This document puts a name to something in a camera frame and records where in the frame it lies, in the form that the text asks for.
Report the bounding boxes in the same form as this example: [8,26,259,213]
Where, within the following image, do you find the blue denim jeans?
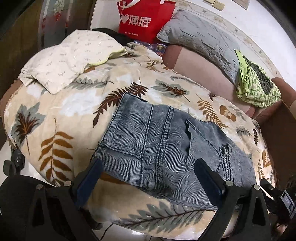
[92,93,256,210]

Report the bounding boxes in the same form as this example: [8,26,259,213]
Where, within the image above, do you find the brown cardboard box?
[255,101,295,189]

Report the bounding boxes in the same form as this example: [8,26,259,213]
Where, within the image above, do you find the beige leaf print blanket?
[1,44,275,240]

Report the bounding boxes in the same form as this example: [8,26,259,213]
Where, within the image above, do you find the green patterned cloth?
[235,50,281,108]

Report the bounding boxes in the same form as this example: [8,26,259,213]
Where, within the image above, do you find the cream printed pillow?
[18,30,125,94]

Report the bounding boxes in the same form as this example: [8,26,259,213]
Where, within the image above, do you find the black garment behind pillow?
[92,28,132,46]

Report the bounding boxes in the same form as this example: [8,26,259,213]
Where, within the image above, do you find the brown wooden wardrobe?
[1,0,96,95]

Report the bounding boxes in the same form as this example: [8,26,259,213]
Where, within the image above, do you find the grey quilted pillow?
[157,9,240,86]

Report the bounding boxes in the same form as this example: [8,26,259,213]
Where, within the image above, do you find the colourful snack packet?
[134,40,167,56]

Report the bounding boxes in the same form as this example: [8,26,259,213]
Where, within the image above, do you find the red shopping bag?
[117,0,176,44]

